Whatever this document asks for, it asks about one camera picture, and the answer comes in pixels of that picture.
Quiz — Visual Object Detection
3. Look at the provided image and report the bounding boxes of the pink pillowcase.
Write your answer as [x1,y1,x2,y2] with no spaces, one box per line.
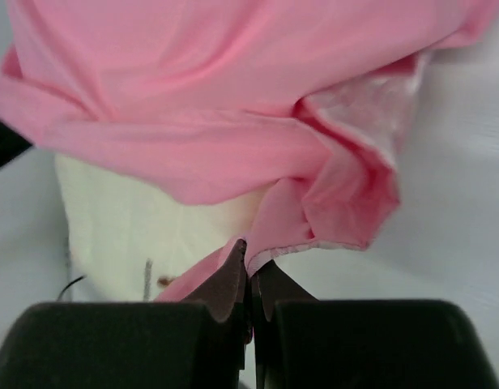
[0,1,499,300]

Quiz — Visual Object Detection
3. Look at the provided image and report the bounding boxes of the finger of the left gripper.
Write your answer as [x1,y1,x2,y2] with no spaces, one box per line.
[0,122,32,169]

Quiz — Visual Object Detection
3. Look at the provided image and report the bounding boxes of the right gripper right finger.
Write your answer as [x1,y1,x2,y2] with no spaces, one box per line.
[251,260,317,322]

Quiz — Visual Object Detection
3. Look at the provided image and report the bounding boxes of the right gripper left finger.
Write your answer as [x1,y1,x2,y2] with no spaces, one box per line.
[182,239,247,323]

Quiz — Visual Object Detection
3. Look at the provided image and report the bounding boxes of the cream pillow with bear print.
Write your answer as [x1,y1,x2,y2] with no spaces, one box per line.
[54,154,267,301]

